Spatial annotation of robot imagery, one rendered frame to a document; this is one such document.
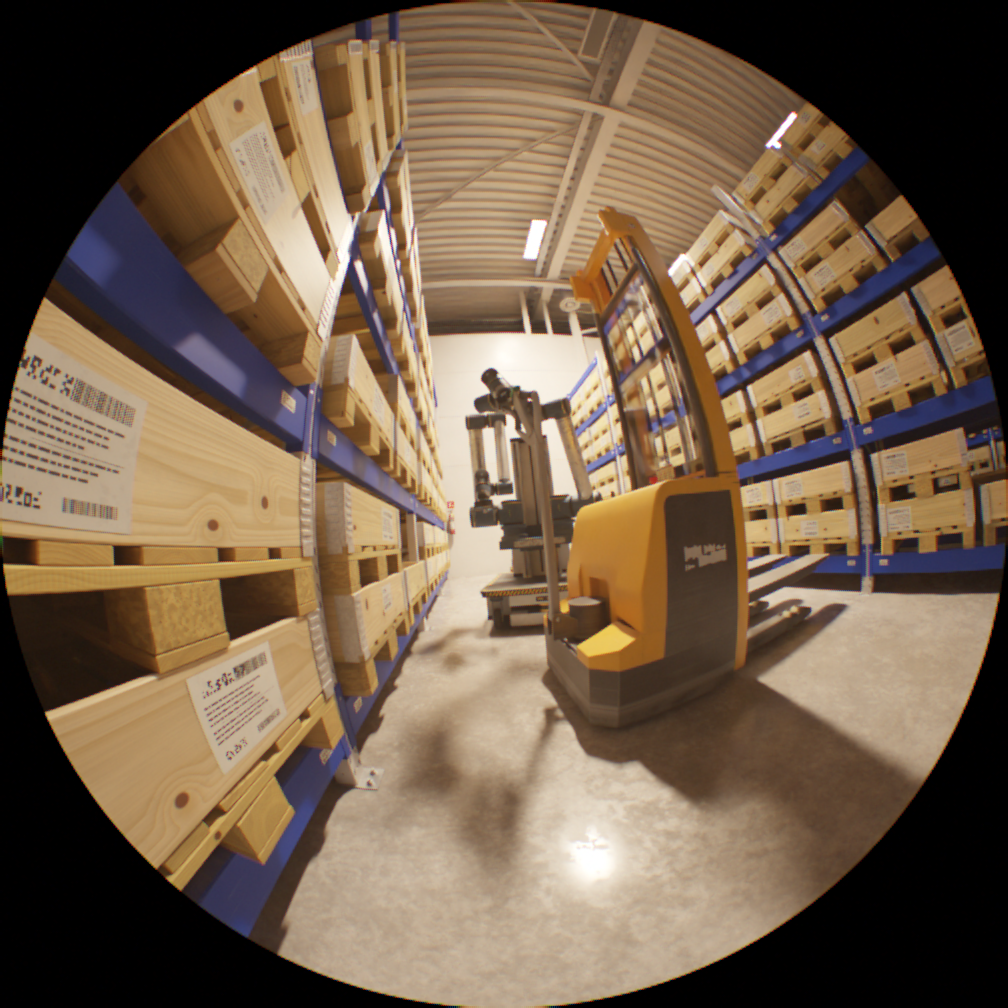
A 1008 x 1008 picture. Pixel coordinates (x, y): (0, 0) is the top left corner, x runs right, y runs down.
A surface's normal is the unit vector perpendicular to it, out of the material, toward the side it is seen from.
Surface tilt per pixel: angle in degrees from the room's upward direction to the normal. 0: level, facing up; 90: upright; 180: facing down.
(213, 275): 180
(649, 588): 90
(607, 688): 90
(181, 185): 180
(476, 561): 90
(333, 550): 90
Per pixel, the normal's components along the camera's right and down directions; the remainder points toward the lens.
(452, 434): 0.12, -0.12
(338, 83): 0.09, 0.99
